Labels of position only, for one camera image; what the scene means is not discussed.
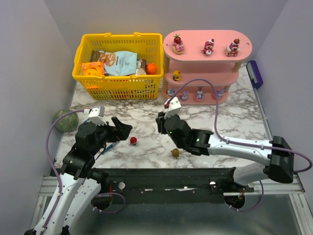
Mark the purple orange bunny toy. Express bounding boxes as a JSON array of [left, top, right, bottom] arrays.
[[166, 88, 176, 98]]

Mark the green textured melon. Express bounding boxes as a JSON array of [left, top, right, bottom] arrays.
[[53, 109, 79, 132]]

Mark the small purple bunny toy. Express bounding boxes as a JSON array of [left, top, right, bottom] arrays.
[[180, 91, 189, 102]]

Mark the yellow plastic shopping basket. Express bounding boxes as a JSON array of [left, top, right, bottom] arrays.
[[72, 32, 164, 100]]

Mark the purple bunny toy on shelf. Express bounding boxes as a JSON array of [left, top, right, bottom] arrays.
[[212, 89, 227, 100]]

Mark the brown snack packet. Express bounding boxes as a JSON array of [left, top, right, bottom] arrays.
[[90, 50, 103, 62]]

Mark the orange fruit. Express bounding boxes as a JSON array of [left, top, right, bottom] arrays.
[[146, 63, 157, 75]]

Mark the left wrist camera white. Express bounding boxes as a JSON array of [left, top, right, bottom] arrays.
[[83, 105, 106, 125]]

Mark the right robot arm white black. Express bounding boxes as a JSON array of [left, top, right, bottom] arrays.
[[156, 112, 294, 186]]

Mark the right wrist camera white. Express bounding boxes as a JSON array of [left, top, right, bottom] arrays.
[[164, 96, 181, 119]]

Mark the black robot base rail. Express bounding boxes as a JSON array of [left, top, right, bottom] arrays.
[[89, 167, 253, 210]]

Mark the red cherry toy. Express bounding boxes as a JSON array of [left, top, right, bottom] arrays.
[[130, 137, 137, 146]]

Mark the purple box at wall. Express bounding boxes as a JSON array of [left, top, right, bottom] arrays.
[[246, 60, 263, 89]]

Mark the strawberry pink bear donut toy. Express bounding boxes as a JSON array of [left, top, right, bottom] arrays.
[[172, 34, 185, 55]]

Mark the beige round item in basket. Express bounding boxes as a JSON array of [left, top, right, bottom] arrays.
[[135, 68, 147, 76]]

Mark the light blue chips bag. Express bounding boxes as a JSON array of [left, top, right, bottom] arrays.
[[98, 50, 137, 76]]

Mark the pink bear figure toy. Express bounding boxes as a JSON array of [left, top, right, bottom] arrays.
[[201, 39, 215, 56]]

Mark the blue white box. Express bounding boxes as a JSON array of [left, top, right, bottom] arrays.
[[84, 119, 121, 155]]

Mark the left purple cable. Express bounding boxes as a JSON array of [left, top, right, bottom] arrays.
[[41, 109, 85, 231]]

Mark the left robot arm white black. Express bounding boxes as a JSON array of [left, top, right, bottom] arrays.
[[25, 117, 132, 235]]

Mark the pink three-tier shelf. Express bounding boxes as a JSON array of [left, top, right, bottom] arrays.
[[162, 30, 252, 105]]

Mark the orange snack box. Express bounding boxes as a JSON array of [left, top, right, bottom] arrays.
[[82, 61, 105, 81]]

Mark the olive brown round toy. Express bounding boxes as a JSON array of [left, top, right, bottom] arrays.
[[171, 148, 179, 158]]

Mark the yellow duck toy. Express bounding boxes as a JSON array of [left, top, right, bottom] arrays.
[[172, 70, 181, 81]]

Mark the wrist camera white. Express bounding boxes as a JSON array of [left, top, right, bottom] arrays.
[[164, 96, 181, 119], [83, 105, 106, 125]]

